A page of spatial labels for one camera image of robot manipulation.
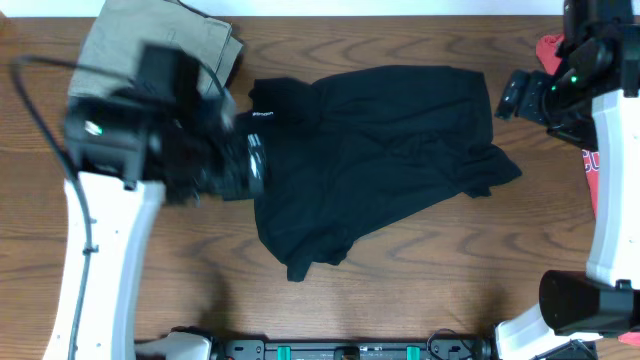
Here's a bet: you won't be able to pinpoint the black polo shirt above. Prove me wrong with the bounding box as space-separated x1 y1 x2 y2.
240 65 521 282

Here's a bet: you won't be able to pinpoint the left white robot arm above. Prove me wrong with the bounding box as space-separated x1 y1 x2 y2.
45 94 266 359

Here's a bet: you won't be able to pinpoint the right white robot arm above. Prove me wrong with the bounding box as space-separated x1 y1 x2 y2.
478 0 639 359

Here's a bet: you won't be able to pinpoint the red printed t-shirt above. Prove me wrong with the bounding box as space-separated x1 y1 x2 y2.
535 34 639 347

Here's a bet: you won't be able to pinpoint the folded khaki pants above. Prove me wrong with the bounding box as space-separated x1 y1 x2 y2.
68 0 243 98

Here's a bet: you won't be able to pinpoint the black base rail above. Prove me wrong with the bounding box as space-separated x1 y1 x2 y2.
134 327 599 360

